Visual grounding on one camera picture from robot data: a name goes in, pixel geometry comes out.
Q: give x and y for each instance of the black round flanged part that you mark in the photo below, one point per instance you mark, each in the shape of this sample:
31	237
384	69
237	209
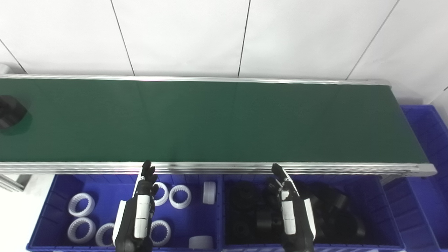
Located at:
10	112

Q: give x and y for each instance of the blue bin with black parts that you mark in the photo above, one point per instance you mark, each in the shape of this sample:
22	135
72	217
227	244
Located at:
381	217

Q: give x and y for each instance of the aluminium conveyor leg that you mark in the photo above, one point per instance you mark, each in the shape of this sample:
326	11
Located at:
14	182

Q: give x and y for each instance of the blue bin with white parts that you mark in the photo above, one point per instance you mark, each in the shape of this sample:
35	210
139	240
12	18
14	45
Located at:
105	189

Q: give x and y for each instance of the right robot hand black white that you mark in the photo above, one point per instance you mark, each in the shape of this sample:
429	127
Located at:
297	224

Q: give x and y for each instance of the green conveyor belt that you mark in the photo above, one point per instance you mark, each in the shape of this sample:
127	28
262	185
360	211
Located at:
217	168
217	122

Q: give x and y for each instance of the empty blue bin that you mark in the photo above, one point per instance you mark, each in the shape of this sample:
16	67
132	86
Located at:
427	140

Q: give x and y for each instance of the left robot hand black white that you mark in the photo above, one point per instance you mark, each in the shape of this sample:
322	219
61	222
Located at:
134	224

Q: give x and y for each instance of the white plastic cylinder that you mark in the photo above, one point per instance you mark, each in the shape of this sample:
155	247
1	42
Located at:
209	192
201	242

